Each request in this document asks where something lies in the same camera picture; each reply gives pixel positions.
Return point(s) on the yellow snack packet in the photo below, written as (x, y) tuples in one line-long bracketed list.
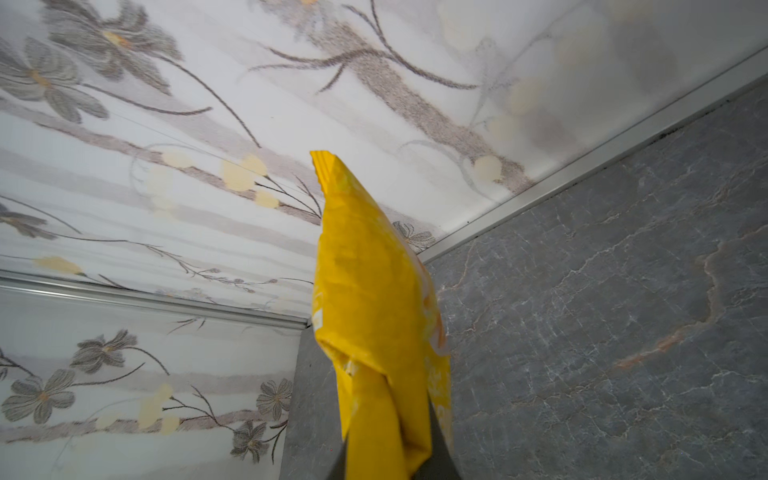
[(375, 316)]

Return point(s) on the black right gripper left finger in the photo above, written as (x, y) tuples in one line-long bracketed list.
[(338, 470)]

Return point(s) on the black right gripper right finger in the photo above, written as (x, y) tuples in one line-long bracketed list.
[(439, 466)]

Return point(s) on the right corner aluminium profile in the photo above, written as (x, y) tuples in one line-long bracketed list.
[(99, 294)]

